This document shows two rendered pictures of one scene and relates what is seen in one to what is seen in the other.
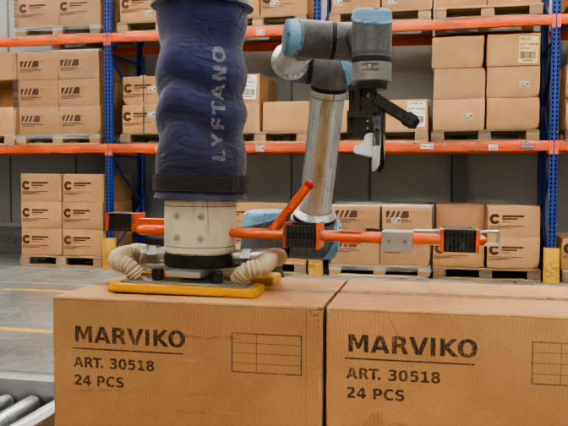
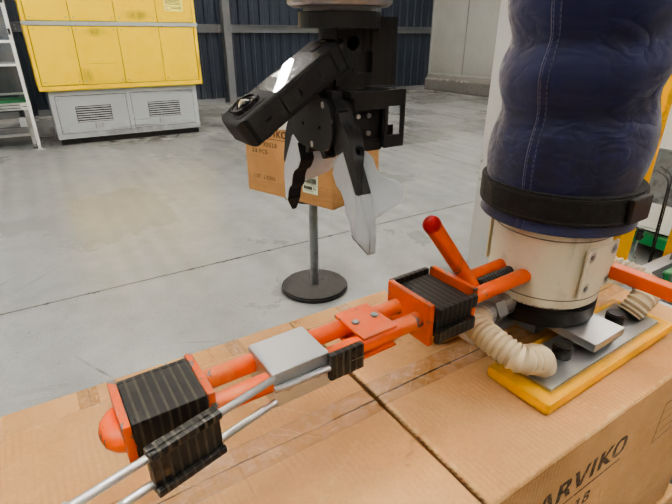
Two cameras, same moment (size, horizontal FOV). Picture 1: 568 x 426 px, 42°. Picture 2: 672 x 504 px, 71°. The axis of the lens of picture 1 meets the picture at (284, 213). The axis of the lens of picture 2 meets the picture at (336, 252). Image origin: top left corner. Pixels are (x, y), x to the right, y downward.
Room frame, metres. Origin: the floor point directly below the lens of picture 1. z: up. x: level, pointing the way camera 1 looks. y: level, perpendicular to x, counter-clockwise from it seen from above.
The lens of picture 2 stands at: (2.00, -0.52, 1.40)
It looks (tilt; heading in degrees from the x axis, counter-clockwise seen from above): 25 degrees down; 135
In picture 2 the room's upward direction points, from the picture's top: straight up
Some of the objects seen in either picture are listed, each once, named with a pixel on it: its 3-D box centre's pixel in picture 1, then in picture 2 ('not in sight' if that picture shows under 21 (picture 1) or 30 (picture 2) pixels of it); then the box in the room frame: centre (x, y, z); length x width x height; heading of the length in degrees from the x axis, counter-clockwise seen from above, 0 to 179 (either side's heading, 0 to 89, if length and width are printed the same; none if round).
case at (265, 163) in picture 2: not in sight; (312, 154); (0.11, 1.16, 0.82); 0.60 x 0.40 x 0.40; 8
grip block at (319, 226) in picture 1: (303, 234); (430, 303); (1.70, -0.05, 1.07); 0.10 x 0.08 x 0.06; 169
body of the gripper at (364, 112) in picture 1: (368, 111); (345, 85); (1.68, -0.19, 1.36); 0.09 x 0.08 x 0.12; 78
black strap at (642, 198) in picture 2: (200, 182); (561, 188); (1.75, 0.20, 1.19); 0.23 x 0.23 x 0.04
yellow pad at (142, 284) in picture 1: (187, 281); not in sight; (1.65, 0.22, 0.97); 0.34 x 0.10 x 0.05; 79
